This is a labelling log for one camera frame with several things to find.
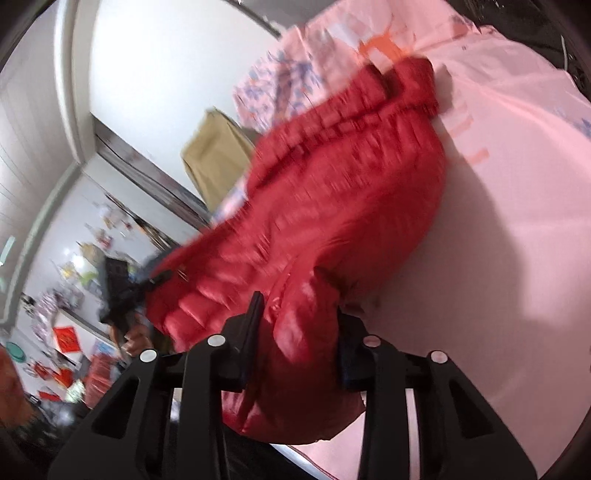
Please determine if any red puffer jacket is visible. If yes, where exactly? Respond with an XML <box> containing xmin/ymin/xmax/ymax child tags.
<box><xmin>145</xmin><ymin>57</ymin><xmax>447</xmax><ymax>444</ymax></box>

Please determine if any person's left hand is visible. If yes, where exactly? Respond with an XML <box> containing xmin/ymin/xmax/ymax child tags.
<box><xmin>109</xmin><ymin>324</ymin><xmax>153</xmax><ymax>357</ymax></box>

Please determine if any olive brown cloth cover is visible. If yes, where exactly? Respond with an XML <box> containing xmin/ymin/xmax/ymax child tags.
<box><xmin>180</xmin><ymin>109</ymin><xmax>257</xmax><ymax>212</ymax></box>

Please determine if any small red wall decoration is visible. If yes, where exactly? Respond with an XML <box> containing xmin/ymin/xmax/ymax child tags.
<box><xmin>53</xmin><ymin>326</ymin><xmax>81</xmax><ymax>354</ymax></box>

